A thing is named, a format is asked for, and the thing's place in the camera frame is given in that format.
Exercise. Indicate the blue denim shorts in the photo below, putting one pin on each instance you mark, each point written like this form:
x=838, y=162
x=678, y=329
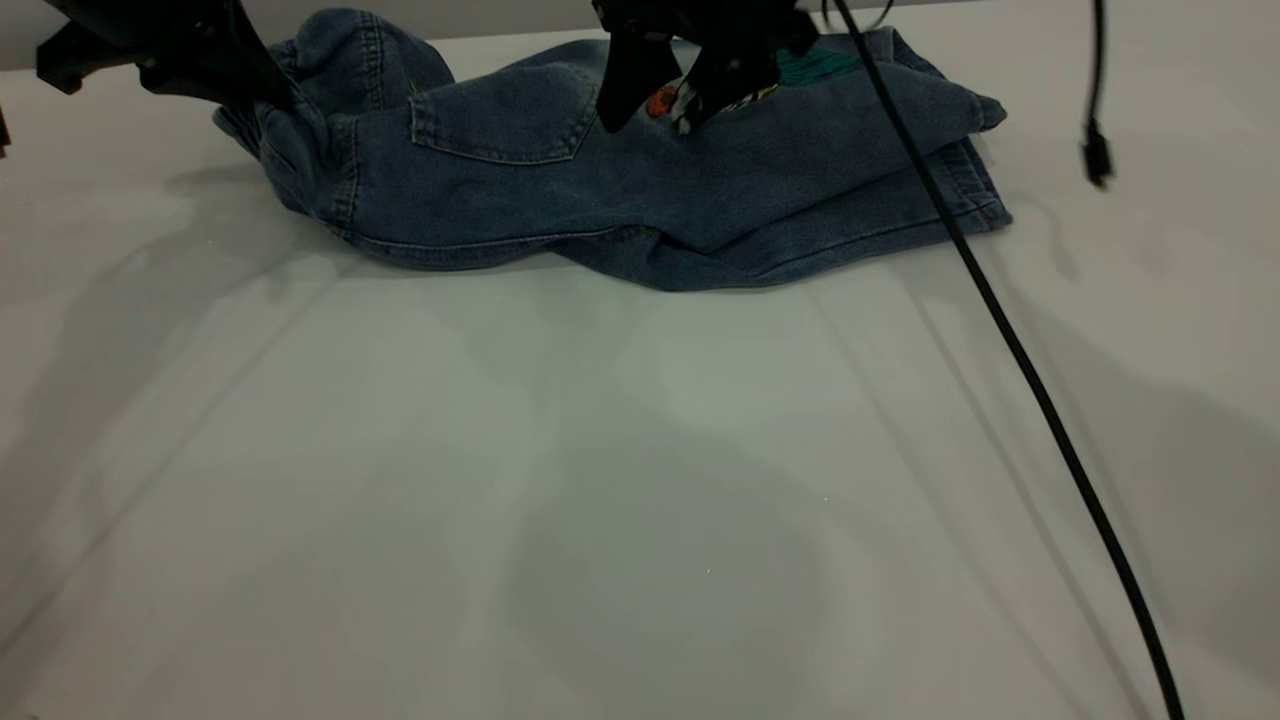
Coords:
x=600, y=190

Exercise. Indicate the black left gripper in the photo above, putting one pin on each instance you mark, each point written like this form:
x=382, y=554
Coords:
x=130, y=35

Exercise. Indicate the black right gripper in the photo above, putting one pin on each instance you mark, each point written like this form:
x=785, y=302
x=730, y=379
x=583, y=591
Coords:
x=710, y=22

